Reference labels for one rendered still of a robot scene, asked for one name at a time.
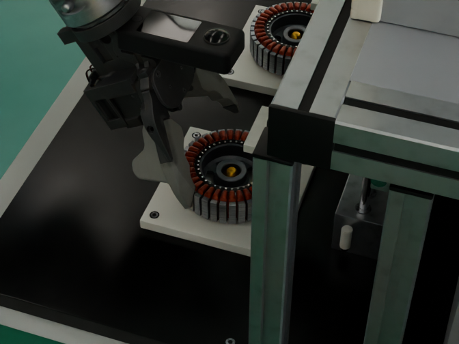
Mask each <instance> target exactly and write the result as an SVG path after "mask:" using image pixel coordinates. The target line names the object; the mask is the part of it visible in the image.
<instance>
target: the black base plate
mask: <svg viewBox="0 0 459 344"><path fill-rule="evenodd" d="M287 2H292V3H293V6H294V2H300V6H301V4H302V2H303V3H307V5H309V4H310V3H311V2H312V0H146V1H145V3H144V4H143V7H147V8H152V9H156V10H161V11H165V12H170V13H174V14H179V15H183V16H188V17H191V18H197V19H200V20H206V21H209V22H213V23H218V24H222V25H227V26H230V27H236V28H239V29H243V28H244V26H245V24H246V23H247V21H248V19H249V17H250V15H251V13H252V11H253V9H254V7H255V6H256V5H260V6H264V7H270V6H271V7H272V5H276V4H277V5H279V3H285V4H286V3H287ZM229 88H230V90H231V91H232V93H233V95H234V97H235V99H236V101H237V103H238V107H239V111H238V113H233V112H231V111H229V110H226V109H224V108H223V106H222V105H221V104H220V103H219V102H217V101H212V100H211V99H210V98H209V97H208V96H204V97H189V98H186V97H184V99H183V101H182V110H181V111H175V112H170V111H169V110H168V112H169V115H170V118H169V119H172V120H174V121H175V122H176V123H177V124H179V125H180V126H181V127H182V131H183V135H184V137H185V136H186V134H187V132H188V130H189V128H190V127H194V128H199V129H202V130H207V131H211V132H212V131H216V132H218V130H222V129H225V132H226V134H227V129H234V134H235V131H236V129H240V130H242V133H243V132H244V131H245V130H247V131H250V130H251V127H252V125H253V123H254V121H255V119H256V117H257V116H258V113H259V111H260V109H261V107H262V106H267V107H269V105H270V104H271V102H272V101H273V98H274V96H271V95H268V94H262V93H259V92H255V91H249V90H246V89H241V88H237V87H232V86H229ZM143 126H144V125H142V126H137V127H133V128H127V127H123V128H118V129H115V130H111V129H110V128H109V127H108V125H107V124H106V123H105V121H104V119H103V118H102V117H101V116H100V114H99V113H98V111H97V110H96V109H95V107H94V106H93V104H92V103H91V102H90V101H89V99H88V98H87V96H86V95H85V94H83V95H82V96H81V98H80V100H79V101H78V102H77V104H76V106H75V107H74V108H73V110H72V112H71V113H70V114H69V116H68V118H67V119H66V121H65V122H64V124H63V125H62V127H61V128H60V129H59V131H58V133H57V134H56V135H55V137H54V139H53V140H52V141H51V143H50V145H49V146H48V147H47V149H46V151H45V152H44V153H43V155H42V156H41V158H40V159H39V161H38V162H37V164H36V165H35V167H34V168H33V170H32V171H31V173H30V174H29V176H28V177H27V179H26V180H25V182H24V183H23V185H22V186H21V187H20V189H19V191H18V192H17V193H16V195H15V197H14V198H13V200H12V201H11V203H10V204H9V205H8V207H7V209H6V210H5V211H4V213H3V215H2V216H1V218H0V306H3V307H5V308H9V309H12V310H15V311H20V312H22V313H26V314H29V315H33V316H36V317H40V318H42V319H47V320H50V321H54V322H57V323H59V324H63V325H66V326H70V327H73V328H77V329H80V330H84V331H87V332H91V333H94V334H98V335H100V336H105V337H107V338H110V339H115V340H117V341H121V342H124V343H128V344H249V292H250V263H251V257H249V256H246V255H241V254H238V253H234V252H231V251H228V250H223V249H220V248H215V247H212V246H208V245H205V244H200V243H197V242H192V241H190V240H185V239H182V238H177V237H174V236H171V235H167V234H164V233H159V232H156V231H151V230H148V229H144V228H141V227H140V219H141V217H142V216H143V213H144V212H145V209H146V208H147V206H148V204H149V202H150V200H151V198H152V197H153V195H154V193H155V191H156V189H157V188H158V185H159V184H160V182H154V181H149V180H141V179H139V178H138V177H137V176H136V175H135V174H134V172H133V166H132V163H133V160H134V159H135V158H136V157H137V156H138V155H139V154H140V153H141V152H142V151H143V149H144V140H143V133H142V130H143ZM348 176H349V173H344V172H341V171H336V170H332V169H330V170H328V169H323V168H320V167H316V169H315V171H314V174H313V176H312V179H311V181H310V183H309V186H308V189H307V192H306V194H305V197H304V199H303V202H302V204H301V207H300V209H299V211H298V220H297V230H296V248H295V258H294V276H293V285H292V303H291V312H290V330H289V340H288V344H363V342H364V337H365V329H366V325H367V317H368V313H369V309H370V301H371V297H372V289H373V284H374V277H375V272H376V265H377V261H378V260H376V259H371V258H368V257H364V256H360V255H356V254H352V253H348V252H344V251H342V250H337V249H334V248H331V243H332V237H333V225H334V220H335V212H336V209H337V206H338V204H339V200H340V198H341V196H342V193H343V190H344V187H345V185H346V181H347V179H348ZM458 277H459V200H457V199H452V198H449V197H444V196H440V195H434V200H433V204H432V210H431V213H430V219H429V223H428V228H427V232H426V238H425V241H424V245H423V250H422V254H421V260H420V263H419V269H418V273H417V278H416V282H415V288H414V292H413V297H412V300H411V307H410V310H409V314H408V319H407V323H406V329H405V332H404V338H403V341H402V344H443V342H444V339H445V333H446V330H447V325H448V321H449V316H450V313H451V307H452V304H453V300H454V295H455V291H456V286H457V282H458Z"/></svg>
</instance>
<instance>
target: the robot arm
mask: <svg viewBox="0 0 459 344"><path fill-rule="evenodd" d="M49 2H50V3H51V5H52V6H53V7H54V9H55V11H56V12H57V13H58V14H59V16H60V17H61V19H62V20H63V21H64V23H65V24H66V27H62V29H60V30H59V32H58V33H57V35H58V36H59V38H60V39H61V41H62V42H63V43H64V45H66V44H70V43H73V42H76V43H77V44H78V45H79V47H80V49H81V50H82V51H83V53H84V54H85V56H86V57H87V58H88V60H89V62H90V63H91V66H90V67H89V69H88V70H87V71H86V73H85V75H86V78H87V80H88V82H89V83H88V85H87V87H86V88H85V89H84V91H83V92H84V94H85V95H86V96H87V98H88V99H89V101H90V102H91V103H92V104H93V106H94V107H95V109H96V110H97V111H98V113H99V114H100V116H101V117H102V118H103V119H104V121H105V123H106V124H107V125H108V127H109V128H110V129H111V130H115V129H118V128H123V127H127V128H133V127H137V126H142V125H144V126H143V130H142V133H143V140H144V149H143V151H142V152H141V153H140V154H139V155H138V156H137V157H136V158H135V159H134V160H133V163H132V166H133V172H134V174H135V175H136V176H137V177H138V178H139V179H141V180H149V181H154V182H163V183H168V184H169V185H170V187H171V189H172V191H173V193H174V195H175V196H176V198H177V200H178V201H179V202H180V203H181V204H182V206H183V207H184V208H185V209H186V208H190V207H192V204H193V198H194V194H195V189H196V187H195V185H194V183H193V181H192V179H191V174H190V165H189V162H188V161H187V159H186V156H185V153H184V135H183V131H182V127H181V126H180V125H179V124H177V123H176V122H175V121H174V120H172V119H169V118H170V115H169V112H168V110H169V111H170V112H175V111H181V110H182V101H183V99H184V97H186V98H189V97H204V96H208V97H209V98H210V99H211V100H212V101H217V102H219V103H220V104H221V105H222V106H223V108H224V109H226V110H229V111H231V112H233V113H238V111H239V107H238V103H237V101H236V99H235V97H234V95H233V93H232V91H231V90H230V88H229V86H228V85H227V83H226V82H225V80H224V79H223V78H222V76H221V75H220V74H228V73H229V72H230V71H231V69H232V68H233V66H234V64H235V63H236V61H237V60H238V58H239V57H240V55H241V53H242V52H243V50H244V49H245V33H244V31H243V30H242V29H239V28H236V27H230V26H227V25H222V24H218V23H213V22H209V21H206V20H200V19H197V18H191V17H188V16H183V15H179V14H174V13H170V12H165V11H161V10H156V9H152V8H147V7H143V6H140V5H141V0H49ZM92 66H93V68H91V67H92ZM88 71H91V74H90V75H89V76H88V74H87V72H88ZM99 76H100V77H99ZM97 79H98V82H97V83H96V85H94V83H95V82H96V80H97ZM96 101H97V102H96ZM98 104H99V105H100V107H99V105H98ZM101 108H102V109H101ZM103 111H104V112H105V113H106V114H105V113H104V112H103ZM108 118H109V119H108Z"/></svg>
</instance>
